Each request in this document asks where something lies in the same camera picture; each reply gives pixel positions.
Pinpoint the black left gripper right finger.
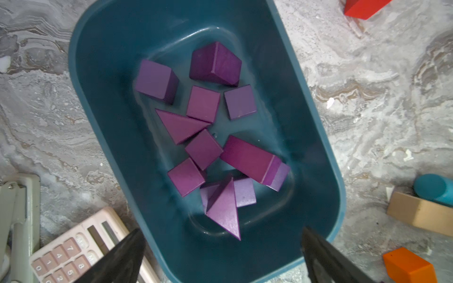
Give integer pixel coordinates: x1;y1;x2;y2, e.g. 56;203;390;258
300;226;373;283

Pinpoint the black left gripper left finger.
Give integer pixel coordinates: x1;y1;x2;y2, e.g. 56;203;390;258
76;229;146;283

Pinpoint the purple cube brick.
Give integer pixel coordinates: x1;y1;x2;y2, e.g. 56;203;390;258
224;85;257;120
220;135;290;192

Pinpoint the purple prism brick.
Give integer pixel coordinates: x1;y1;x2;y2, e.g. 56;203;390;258
205;176;241;241

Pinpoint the purple wedge brick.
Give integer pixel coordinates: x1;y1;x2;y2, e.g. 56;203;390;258
155;109;211;145

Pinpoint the teal plastic storage bin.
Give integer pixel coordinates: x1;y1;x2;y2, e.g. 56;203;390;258
68;1;346;283

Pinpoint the purple square brick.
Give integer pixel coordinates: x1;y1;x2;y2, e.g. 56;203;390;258
186;86;221;124

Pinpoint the purple rectangular brick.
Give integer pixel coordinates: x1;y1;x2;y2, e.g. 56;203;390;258
134;59;179;105

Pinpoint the white desk calculator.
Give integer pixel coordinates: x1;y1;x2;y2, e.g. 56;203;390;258
29;207;160;283

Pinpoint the orange cube brick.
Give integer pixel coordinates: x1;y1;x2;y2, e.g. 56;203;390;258
383;247;438;283

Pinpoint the black grey stapler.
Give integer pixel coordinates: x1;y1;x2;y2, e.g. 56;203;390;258
1;173;41;283

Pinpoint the natural wood block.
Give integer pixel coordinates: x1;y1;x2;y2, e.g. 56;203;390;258
387;192;453;237

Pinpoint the small blue cube brick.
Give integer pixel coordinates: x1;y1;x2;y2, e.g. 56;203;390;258
414;174;453;207

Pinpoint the red cube brick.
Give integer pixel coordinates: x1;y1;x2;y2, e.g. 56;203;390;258
344;0;392;20

